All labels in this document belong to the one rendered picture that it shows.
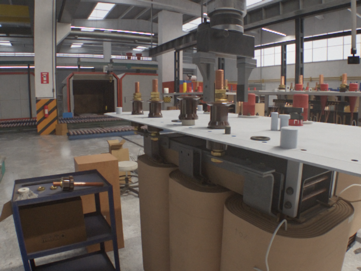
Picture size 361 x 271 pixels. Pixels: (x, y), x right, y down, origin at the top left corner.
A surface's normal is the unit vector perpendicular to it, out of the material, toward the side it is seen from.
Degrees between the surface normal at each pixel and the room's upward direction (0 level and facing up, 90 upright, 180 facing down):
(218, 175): 90
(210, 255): 90
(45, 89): 90
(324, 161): 11
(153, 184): 90
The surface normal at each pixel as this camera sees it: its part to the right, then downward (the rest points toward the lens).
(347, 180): -0.47, 0.14
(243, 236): -0.86, 0.08
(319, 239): 0.29, 0.15
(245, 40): 0.48, 0.14
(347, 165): -0.16, -0.96
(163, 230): -0.19, 0.15
